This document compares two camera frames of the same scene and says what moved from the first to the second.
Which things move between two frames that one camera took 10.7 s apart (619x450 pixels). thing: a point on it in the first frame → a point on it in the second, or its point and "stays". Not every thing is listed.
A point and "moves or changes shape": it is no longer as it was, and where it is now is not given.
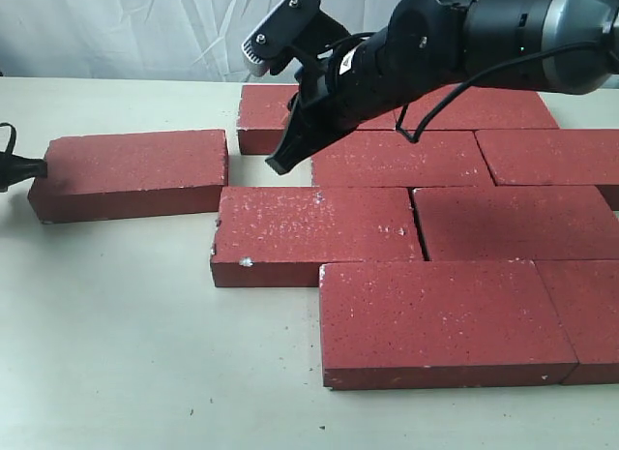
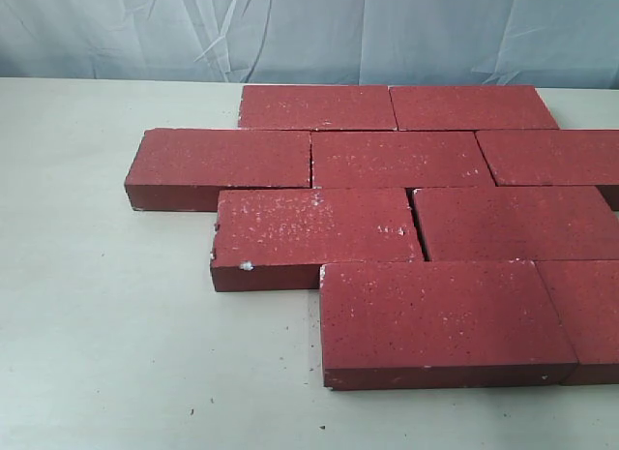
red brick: [384, 159] stays
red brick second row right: [551, 157] stays
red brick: [91, 177] moves or changes shape
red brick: [278, 236] stays
